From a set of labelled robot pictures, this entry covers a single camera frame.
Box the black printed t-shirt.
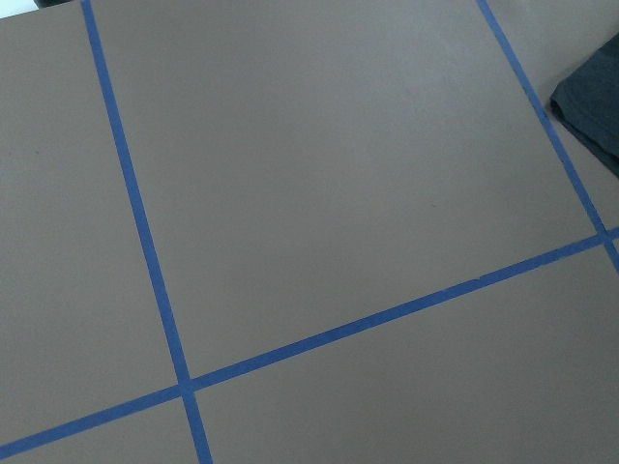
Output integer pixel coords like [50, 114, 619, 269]
[549, 36, 618, 175]

